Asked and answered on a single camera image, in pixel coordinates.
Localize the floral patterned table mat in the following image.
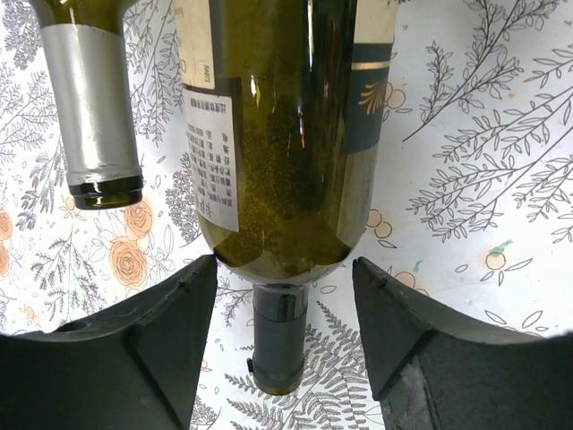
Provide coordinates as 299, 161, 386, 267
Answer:
1, 1, 572, 429

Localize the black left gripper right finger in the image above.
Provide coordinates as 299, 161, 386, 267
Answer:
353, 258, 572, 429

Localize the green bottle silver neck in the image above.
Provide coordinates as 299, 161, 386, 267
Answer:
31, 0, 143, 210

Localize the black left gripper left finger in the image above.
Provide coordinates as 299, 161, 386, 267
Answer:
1, 255, 217, 429

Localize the green bottle black neck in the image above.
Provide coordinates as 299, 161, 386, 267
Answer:
175, 1, 398, 285

